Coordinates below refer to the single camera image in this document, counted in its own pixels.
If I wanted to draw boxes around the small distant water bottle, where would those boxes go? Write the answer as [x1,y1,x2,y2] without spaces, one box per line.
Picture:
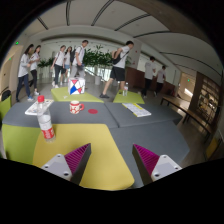
[123,82,128,96]

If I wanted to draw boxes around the red blue white cube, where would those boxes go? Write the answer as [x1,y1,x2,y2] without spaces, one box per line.
[68,77,85,95]

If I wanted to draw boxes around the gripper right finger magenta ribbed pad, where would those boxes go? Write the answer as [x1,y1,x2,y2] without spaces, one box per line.
[132,144,181,185]

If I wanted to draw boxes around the black bag on green chair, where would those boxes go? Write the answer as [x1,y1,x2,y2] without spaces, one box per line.
[1,90,11,101]

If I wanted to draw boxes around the far right person in white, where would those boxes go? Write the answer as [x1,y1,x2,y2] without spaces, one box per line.
[154,66,166,95]

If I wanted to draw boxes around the red round coaster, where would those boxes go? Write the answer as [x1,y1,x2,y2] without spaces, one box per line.
[88,109,98,114]

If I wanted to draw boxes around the open magazine on table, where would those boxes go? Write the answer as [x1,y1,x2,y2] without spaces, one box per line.
[25,99,53,116]

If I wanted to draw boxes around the person with black backpack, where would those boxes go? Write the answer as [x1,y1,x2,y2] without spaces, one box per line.
[100,41,134,98]

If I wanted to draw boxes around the clear water bottle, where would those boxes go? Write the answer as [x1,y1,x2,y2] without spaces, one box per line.
[37,95,55,142]

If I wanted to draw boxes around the green potted plants row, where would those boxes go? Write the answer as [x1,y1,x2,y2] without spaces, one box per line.
[37,44,114,76]

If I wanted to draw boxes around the long wooden bench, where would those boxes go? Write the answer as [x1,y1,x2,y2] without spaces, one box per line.
[160,96,213,136]

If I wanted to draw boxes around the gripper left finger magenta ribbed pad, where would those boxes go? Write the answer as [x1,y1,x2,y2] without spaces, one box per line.
[42,143,91,185]

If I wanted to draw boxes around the person in white at right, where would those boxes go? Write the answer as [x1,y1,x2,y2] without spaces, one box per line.
[139,56,156,98]

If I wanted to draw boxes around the person in white, blue shorts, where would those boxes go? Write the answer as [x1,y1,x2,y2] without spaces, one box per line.
[60,46,72,85]

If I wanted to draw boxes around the tall person in white shirt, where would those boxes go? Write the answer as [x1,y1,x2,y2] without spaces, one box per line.
[71,40,89,78]

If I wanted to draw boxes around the red and white mug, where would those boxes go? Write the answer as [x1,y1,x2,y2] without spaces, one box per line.
[70,101,84,114]

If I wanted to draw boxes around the person in white, dark trousers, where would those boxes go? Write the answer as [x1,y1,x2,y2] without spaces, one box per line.
[51,45,66,88]

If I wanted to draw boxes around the person in white, far left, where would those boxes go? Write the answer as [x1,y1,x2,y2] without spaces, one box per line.
[16,44,34,101]

